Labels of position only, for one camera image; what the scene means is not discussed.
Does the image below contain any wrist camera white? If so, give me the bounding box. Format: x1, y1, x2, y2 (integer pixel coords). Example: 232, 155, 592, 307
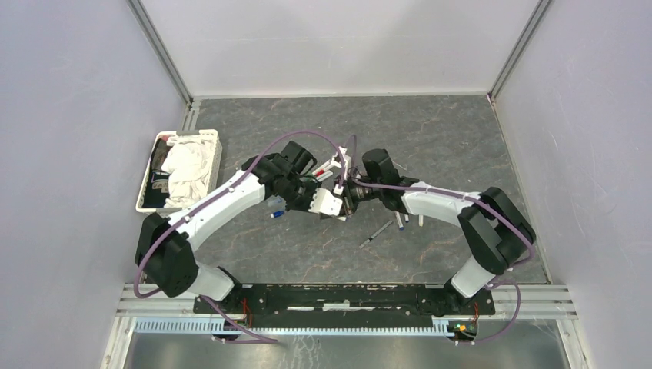
328, 146, 352, 174
308, 188, 343, 218

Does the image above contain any red cap white marker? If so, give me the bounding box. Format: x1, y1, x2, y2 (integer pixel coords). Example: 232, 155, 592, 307
311, 163, 333, 181

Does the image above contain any white crumpled cloth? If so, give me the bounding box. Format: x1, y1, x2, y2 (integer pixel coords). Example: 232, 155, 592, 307
161, 135, 216, 208

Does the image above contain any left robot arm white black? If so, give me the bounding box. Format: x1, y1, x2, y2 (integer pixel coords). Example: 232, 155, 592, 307
135, 141, 319, 314

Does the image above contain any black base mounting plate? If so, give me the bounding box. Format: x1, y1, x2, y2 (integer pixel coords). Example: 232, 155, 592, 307
193, 283, 496, 329

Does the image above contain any white slotted cable duct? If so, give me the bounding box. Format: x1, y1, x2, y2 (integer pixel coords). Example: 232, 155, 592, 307
133, 317, 460, 337

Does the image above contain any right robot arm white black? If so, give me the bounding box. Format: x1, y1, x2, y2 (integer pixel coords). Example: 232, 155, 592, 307
346, 149, 537, 314

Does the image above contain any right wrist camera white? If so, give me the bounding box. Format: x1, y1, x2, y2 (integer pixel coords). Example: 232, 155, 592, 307
328, 146, 352, 174

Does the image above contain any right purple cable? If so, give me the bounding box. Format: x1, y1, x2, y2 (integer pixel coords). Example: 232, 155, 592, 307
342, 135, 536, 346

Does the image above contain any white plastic basket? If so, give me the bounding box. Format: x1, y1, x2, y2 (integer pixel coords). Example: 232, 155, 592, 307
135, 129, 222, 214

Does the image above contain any purple cable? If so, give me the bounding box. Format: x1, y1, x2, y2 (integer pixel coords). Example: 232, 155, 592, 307
342, 135, 536, 346
133, 130, 348, 344

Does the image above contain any black gel pen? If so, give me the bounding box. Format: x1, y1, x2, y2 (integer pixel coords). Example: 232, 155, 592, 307
359, 221, 393, 249

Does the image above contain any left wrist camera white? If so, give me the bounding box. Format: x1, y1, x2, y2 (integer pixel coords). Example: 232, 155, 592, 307
308, 188, 343, 218

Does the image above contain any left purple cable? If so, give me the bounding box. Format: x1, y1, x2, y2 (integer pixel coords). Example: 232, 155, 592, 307
133, 130, 348, 344

